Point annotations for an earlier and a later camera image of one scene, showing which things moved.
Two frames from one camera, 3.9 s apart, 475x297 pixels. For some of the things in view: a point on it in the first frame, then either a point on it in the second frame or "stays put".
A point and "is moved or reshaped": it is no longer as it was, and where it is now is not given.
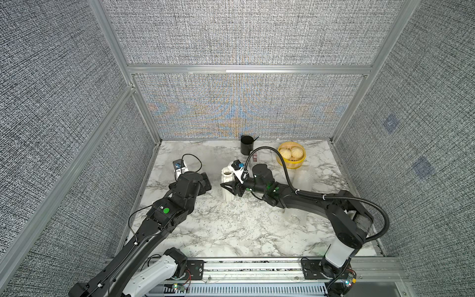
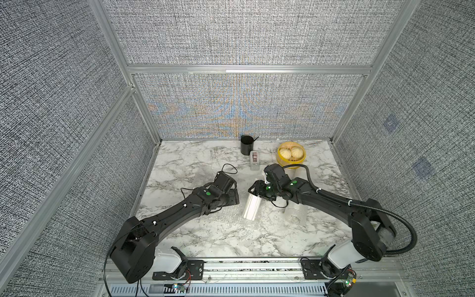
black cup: (247, 145) stays put
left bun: (286, 153) stays put
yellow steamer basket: (294, 154) stays put
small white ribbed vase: (227, 175) is moved or reshaped
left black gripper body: (203, 188) -> (231, 198)
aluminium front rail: (283, 277) stays put
